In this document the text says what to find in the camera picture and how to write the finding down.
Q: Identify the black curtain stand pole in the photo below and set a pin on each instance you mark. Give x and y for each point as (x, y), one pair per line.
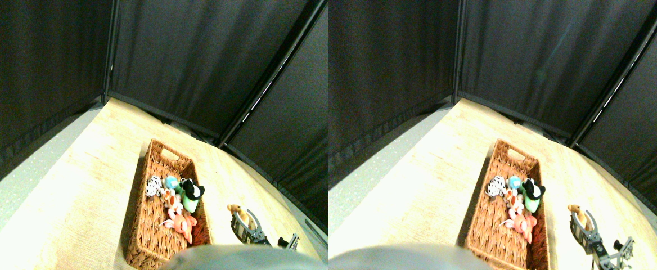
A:
(272, 73)
(460, 50)
(621, 73)
(111, 50)

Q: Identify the black curtain stand foot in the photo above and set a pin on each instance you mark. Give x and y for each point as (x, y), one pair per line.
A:
(317, 226)

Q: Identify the brown wicker basket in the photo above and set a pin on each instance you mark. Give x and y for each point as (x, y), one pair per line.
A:
(491, 236)
(148, 236)

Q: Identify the black and white spotted toy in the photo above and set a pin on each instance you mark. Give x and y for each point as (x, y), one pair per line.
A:
(153, 186)
(496, 186)

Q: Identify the tan toy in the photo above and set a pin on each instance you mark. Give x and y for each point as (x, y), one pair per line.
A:
(237, 212)
(577, 212)

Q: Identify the orange and white toy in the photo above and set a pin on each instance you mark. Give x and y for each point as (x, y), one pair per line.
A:
(512, 198)
(169, 198)

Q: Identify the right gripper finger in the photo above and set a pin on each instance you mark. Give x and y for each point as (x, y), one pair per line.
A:
(581, 235)
(593, 220)
(254, 219)
(242, 232)

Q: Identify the pale blue toy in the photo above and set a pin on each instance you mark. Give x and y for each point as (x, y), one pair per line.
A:
(171, 183)
(514, 183)

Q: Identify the red toy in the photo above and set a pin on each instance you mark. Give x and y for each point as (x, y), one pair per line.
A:
(182, 223)
(523, 223)

